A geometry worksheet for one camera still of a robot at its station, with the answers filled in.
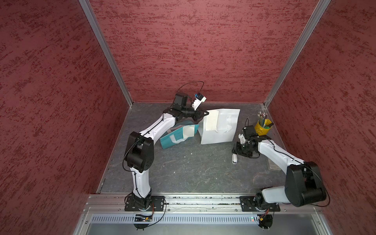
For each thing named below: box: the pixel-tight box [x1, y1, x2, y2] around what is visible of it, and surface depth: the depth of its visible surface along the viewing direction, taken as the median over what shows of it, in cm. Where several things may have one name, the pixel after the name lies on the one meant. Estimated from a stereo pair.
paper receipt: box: [205, 110, 219, 131], surface depth 87 cm
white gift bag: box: [197, 108, 241, 145], surface depth 89 cm
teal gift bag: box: [159, 124, 200, 150], surface depth 85 cm
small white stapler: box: [231, 153, 238, 165], surface depth 90 cm
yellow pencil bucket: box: [254, 118, 275, 136], surface depth 97 cm
